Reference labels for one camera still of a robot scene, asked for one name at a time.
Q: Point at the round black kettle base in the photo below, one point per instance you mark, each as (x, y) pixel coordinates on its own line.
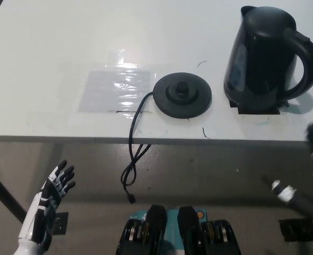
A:
(183, 102)

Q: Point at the clear plastic sheet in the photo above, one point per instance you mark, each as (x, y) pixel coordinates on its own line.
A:
(114, 87)

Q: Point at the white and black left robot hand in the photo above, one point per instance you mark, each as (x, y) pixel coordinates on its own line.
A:
(38, 207)

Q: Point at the black table leg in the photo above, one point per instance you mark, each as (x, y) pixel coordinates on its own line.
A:
(5, 186)

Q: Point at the narrow black floor tape square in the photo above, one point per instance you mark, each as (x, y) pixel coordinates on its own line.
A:
(61, 223)

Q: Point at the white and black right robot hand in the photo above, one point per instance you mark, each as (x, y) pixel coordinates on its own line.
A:
(289, 195)

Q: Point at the black electric kettle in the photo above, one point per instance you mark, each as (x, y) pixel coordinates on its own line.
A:
(262, 58)

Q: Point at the black tape patch on table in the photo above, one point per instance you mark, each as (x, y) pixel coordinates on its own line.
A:
(260, 111)

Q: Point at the wide black floor tape square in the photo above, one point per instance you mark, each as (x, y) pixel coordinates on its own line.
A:
(295, 229)

